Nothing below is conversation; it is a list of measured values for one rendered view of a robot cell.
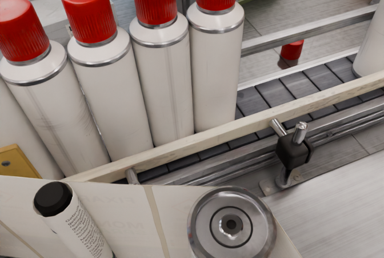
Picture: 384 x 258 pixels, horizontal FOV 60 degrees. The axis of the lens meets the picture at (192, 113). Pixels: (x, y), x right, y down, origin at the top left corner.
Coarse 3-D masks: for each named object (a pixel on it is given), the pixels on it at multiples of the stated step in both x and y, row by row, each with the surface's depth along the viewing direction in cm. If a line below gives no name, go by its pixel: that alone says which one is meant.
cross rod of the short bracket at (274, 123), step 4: (272, 120) 38; (276, 120) 38; (272, 124) 37; (276, 124) 37; (280, 124) 37; (272, 128) 38; (276, 128) 37; (280, 128) 37; (284, 128) 37; (276, 132) 37; (280, 132) 36; (284, 132) 36; (280, 136) 36
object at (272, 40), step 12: (348, 12) 42; (360, 12) 42; (372, 12) 42; (312, 24) 41; (324, 24) 41; (336, 24) 41; (348, 24) 42; (264, 36) 39; (276, 36) 39; (288, 36) 40; (300, 36) 40; (312, 36) 41; (252, 48) 39; (264, 48) 39
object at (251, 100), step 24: (312, 72) 47; (336, 72) 47; (240, 96) 44; (264, 96) 44; (288, 96) 44; (360, 96) 44; (288, 120) 41; (312, 120) 43; (240, 144) 39; (168, 168) 38
